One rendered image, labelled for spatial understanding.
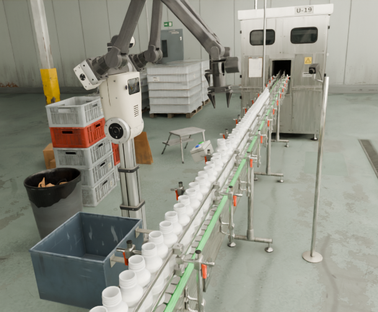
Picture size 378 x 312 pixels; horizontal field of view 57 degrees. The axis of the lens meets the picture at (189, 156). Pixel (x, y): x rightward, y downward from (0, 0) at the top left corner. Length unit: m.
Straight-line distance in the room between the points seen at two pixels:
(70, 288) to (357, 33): 10.82
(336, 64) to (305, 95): 5.58
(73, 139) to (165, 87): 4.61
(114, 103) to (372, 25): 10.13
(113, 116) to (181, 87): 6.00
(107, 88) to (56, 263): 0.99
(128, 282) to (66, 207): 2.21
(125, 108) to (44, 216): 1.39
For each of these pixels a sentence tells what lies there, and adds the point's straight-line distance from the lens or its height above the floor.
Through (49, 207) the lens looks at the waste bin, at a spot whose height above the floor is 0.46.
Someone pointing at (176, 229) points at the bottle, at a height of 1.12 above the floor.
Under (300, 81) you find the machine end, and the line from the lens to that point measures 5.94.
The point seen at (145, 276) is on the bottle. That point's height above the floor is 1.13.
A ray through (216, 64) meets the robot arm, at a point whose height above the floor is 1.55.
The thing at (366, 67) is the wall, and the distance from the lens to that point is 11.58.
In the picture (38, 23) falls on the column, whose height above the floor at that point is 2.36.
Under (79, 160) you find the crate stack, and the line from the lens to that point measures 3.78.
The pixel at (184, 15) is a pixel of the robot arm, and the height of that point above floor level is 1.76.
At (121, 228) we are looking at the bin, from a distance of 1.55.
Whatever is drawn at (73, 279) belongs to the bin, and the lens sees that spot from 1.38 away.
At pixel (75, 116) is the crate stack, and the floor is 1.00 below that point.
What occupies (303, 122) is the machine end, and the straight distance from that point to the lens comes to 6.06.
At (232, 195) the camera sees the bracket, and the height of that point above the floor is 1.08.
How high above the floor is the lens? 1.64
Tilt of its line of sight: 18 degrees down
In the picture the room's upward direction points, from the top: 3 degrees counter-clockwise
